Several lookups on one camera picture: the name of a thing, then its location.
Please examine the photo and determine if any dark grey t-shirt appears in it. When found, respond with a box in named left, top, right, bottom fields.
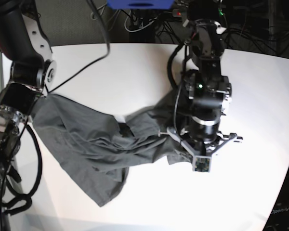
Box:
left=32, top=92, right=192, bottom=206

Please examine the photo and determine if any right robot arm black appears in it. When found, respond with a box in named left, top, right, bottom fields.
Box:
left=0, top=0, right=56, bottom=231

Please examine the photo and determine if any black power strip red switch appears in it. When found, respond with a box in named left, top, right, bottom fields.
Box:
left=172, top=8, right=187, bottom=18

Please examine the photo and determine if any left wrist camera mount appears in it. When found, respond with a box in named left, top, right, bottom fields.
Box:
left=158, top=127, right=243, bottom=172

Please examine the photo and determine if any white cable loop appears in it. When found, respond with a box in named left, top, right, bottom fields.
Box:
left=124, top=14, right=157, bottom=33

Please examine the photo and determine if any blue box overhead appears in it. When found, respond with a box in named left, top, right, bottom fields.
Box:
left=107, top=0, right=174, bottom=10

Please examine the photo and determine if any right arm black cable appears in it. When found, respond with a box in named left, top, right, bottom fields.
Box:
left=2, top=122, right=44, bottom=215

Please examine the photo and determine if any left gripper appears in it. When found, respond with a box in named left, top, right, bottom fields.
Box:
left=187, top=138, right=219, bottom=154

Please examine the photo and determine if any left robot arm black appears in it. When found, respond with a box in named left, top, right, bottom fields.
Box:
left=183, top=0, right=232, bottom=155

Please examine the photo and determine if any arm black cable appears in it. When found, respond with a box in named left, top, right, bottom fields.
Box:
left=2, top=122, right=44, bottom=215
left=167, top=43, right=186, bottom=89

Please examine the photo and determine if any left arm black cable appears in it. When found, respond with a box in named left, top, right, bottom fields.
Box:
left=167, top=43, right=186, bottom=89

